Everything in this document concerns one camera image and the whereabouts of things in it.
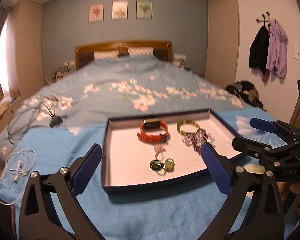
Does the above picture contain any left hand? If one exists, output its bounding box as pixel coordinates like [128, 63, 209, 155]
[277, 180, 300, 200]

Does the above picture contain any black cable bundle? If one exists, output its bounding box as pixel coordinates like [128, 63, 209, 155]
[7, 95, 68, 144]

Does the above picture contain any clear crystal bead bracelet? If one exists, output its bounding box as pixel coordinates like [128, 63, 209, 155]
[181, 132, 216, 147]

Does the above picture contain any wooden headboard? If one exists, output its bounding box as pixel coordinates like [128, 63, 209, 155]
[75, 40, 173, 70]

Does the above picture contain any navy shallow box tray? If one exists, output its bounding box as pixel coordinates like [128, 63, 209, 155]
[101, 109, 243, 195]

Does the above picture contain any left floral pillow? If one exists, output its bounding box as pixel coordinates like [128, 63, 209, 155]
[94, 50, 119, 60]

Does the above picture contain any orange smart watch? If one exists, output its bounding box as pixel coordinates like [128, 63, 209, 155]
[137, 118, 169, 144]

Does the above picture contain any tortoiseshell bangle bracelet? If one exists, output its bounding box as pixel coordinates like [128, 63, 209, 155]
[176, 119, 201, 137]

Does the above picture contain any blue floral towel blanket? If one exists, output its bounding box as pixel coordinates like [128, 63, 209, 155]
[0, 107, 291, 240]

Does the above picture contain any pink flower framed picture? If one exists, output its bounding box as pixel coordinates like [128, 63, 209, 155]
[88, 3, 104, 24]

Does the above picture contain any dark clothes pile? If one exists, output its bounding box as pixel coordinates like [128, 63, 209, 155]
[224, 80, 264, 109]

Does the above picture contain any right floral pillow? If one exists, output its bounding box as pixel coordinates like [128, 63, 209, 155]
[128, 47, 154, 56]

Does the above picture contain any black jacket hanging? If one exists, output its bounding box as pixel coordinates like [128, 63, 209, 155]
[249, 26, 269, 76]

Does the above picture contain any white flower framed picture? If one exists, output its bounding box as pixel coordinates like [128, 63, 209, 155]
[111, 0, 128, 21]

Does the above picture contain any yellow green stone ring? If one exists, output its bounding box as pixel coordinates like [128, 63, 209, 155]
[164, 158, 176, 172]

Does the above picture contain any white wall switch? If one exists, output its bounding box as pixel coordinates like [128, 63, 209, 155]
[293, 42, 299, 60]

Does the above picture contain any blue floral duvet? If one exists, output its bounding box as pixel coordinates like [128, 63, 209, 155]
[0, 55, 248, 167]

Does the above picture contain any purple jacket hanging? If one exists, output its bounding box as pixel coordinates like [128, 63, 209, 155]
[262, 19, 288, 83]

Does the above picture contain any white earphone cable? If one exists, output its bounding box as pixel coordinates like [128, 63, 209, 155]
[0, 147, 38, 204]

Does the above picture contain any black wall coat hook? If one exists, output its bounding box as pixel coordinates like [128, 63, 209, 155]
[256, 11, 271, 27]

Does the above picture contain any green leaf framed picture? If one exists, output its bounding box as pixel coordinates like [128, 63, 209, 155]
[136, 0, 153, 20]

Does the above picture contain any floral pillow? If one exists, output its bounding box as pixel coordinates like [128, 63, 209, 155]
[128, 47, 154, 56]
[94, 50, 119, 60]

